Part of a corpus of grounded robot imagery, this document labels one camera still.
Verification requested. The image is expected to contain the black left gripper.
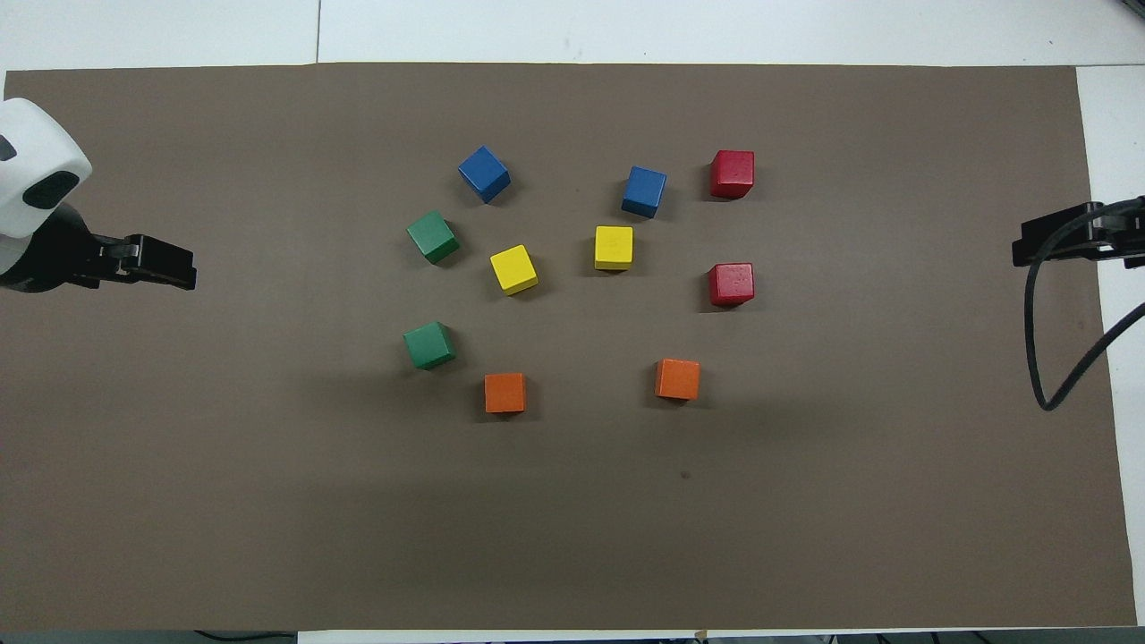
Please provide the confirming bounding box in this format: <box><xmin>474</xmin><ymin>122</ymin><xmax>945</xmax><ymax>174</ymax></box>
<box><xmin>0</xmin><ymin>204</ymin><xmax>198</xmax><ymax>292</ymax></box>

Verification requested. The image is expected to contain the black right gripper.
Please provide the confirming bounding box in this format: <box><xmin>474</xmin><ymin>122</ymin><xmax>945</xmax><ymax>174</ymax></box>
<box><xmin>1013</xmin><ymin>199</ymin><xmax>1145</xmax><ymax>269</ymax></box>

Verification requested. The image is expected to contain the green wooden cube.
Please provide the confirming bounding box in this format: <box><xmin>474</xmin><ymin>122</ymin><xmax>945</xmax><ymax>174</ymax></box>
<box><xmin>403</xmin><ymin>320</ymin><xmax>457</xmax><ymax>371</ymax></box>
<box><xmin>406</xmin><ymin>210</ymin><xmax>461</xmax><ymax>266</ymax></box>

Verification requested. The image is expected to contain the red wooden cube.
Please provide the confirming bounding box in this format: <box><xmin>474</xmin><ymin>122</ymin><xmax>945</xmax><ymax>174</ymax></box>
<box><xmin>710</xmin><ymin>149</ymin><xmax>755</xmax><ymax>200</ymax></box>
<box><xmin>708</xmin><ymin>262</ymin><xmax>755</xmax><ymax>309</ymax></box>

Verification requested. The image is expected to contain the brown paper table mat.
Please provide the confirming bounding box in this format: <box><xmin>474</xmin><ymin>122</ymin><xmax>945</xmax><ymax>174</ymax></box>
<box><xmin>0</xmin><ymin>61</ymin><xmax>1139</xmax><ymax>631</ymax></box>

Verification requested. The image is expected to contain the blue wooden cube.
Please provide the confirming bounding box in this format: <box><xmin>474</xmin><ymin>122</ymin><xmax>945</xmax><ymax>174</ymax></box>
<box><xmin>458</xmin><ymin>145</ymin><xmax>512</xmax><ymax>205</ymax></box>
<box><xmin>621</xmin><ymin>165</ymin><xmax>668</xmax><ymax>220</ymax></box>

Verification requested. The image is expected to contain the yellow wooden cube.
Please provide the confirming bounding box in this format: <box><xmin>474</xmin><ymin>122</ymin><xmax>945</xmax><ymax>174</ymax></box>
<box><xmin>489</xmin><ymin>244</ymin><xmax>539</xmax><ymax>297</ymax></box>
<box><xmin>594</xmin><ymin>225</ymin><xmax>634</xmax><ymax>272</ymax></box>

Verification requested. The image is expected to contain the orange wooden cube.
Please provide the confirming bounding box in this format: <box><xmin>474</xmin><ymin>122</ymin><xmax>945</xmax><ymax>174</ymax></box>
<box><xmin>484</xmin><ymin>372</ymin><xmax>528</xmax><ymax>415</ymax></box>
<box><xmin>654</xmin><ymin>358</ymin><xmax>701</xmax><ymax>402</ymax></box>

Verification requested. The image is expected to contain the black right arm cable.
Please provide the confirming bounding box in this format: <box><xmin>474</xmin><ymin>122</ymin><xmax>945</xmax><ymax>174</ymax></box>
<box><xmin>1024</xmin><ymin>197</ymin><xmax>1145</xmax><ymax>412</ymax></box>

